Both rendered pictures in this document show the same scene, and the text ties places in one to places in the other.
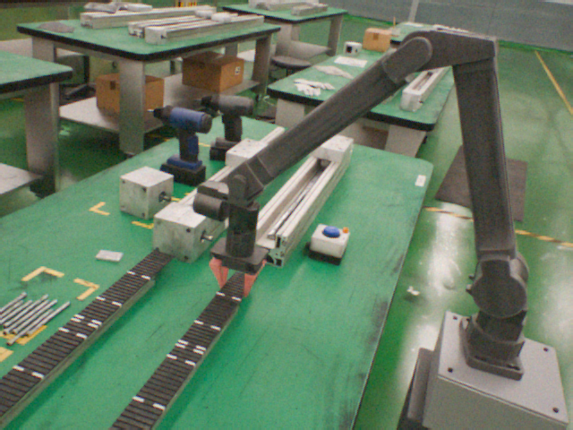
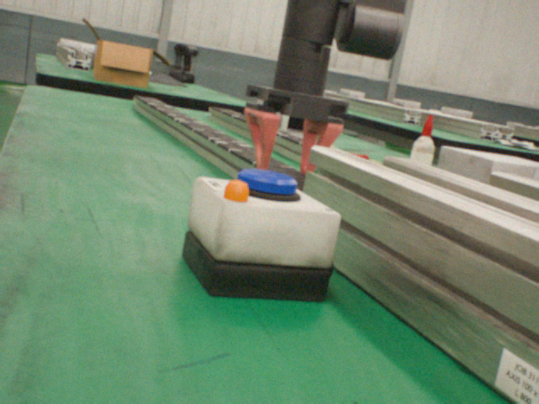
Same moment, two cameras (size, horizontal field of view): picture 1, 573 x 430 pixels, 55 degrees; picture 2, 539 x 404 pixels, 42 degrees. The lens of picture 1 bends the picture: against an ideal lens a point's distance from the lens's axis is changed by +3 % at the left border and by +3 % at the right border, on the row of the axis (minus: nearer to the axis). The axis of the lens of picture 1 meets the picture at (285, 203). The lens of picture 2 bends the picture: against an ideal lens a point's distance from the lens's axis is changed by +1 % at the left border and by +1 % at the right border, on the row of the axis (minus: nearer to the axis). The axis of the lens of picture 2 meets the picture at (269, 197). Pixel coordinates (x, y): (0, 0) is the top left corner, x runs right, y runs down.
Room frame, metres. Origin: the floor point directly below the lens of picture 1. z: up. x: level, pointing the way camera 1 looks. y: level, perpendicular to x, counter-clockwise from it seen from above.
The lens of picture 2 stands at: (1.56, -0.38, 0.92)
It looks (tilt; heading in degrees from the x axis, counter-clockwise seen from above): 10 degrees down; 145
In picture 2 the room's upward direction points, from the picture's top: 10 degrees clockwise
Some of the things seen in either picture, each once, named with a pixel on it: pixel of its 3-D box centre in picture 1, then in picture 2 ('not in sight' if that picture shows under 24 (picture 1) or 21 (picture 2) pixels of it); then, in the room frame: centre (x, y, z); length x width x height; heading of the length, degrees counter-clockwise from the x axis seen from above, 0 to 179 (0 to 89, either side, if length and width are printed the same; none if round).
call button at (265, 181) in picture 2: (331, 232); (266, 188); (1.18, -0.12, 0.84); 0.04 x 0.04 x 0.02
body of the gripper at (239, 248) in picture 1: (240, 242); (301, 76); (0.93, 0.08, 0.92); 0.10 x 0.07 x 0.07; 76
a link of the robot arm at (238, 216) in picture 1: (241, 213); (316, 21); (0.93, 0.08, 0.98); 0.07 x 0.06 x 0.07; 70
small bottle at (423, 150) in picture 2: not in sight; (424, 147); (0.71, 0.53, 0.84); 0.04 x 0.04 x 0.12
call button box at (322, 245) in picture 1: (325, 243); (269, 235); (1.18, -0.12, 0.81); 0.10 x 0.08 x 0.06; 76
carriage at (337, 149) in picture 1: (330, 150); not in sight; (1.73, -0.13, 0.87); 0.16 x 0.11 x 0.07; 166
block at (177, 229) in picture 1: (186, 233); (486, 201); (1.10, 0.22, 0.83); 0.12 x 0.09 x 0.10; 76
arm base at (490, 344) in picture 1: (496, 331); not in sight; (0.76, -0.38, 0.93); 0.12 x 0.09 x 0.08; 173
